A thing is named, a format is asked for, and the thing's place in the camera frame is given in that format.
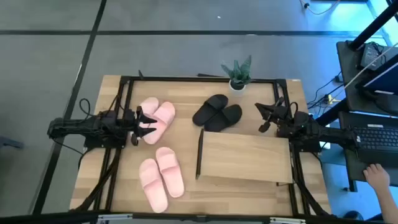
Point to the black crossbar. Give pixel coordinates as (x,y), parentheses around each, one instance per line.
(46,217)

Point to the black keyboard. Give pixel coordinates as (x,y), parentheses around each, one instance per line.
(379,137)

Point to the black monitor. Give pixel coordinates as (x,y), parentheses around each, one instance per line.
(385,102)

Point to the black desk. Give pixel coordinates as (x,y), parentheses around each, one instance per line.
(343,62)
(345,119)

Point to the black power adapter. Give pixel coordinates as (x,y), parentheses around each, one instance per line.
(370,56)

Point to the person's hand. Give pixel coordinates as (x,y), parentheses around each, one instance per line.
(377,179)

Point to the black diagonal pole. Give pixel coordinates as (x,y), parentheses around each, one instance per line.
(373,26)

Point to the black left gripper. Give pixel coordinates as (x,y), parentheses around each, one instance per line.
(129,123)

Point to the yellow plug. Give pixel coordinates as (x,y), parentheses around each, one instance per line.
(332,99)

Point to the green plant in white pot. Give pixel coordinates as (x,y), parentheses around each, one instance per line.
(237,76)

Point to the black metal table frame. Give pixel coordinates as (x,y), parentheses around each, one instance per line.
(186,79)

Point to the pink slide sandal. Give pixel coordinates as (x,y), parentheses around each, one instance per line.
(171,177)
(164,115)
(150,104)
(152,189)

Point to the person's forearm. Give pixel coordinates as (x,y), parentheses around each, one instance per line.
(390,207)

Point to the silver metal bracket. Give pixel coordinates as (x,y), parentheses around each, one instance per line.
(287,220)
(115,216)

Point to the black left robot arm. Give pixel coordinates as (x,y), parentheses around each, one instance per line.
(81,126)

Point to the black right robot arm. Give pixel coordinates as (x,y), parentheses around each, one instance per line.
(326,133)

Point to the wooden shelf with black legs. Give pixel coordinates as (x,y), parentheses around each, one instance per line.
(245,155)

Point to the white paper sheet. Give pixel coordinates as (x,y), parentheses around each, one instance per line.
(325,145)

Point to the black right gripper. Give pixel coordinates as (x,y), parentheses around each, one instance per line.
(284,119)

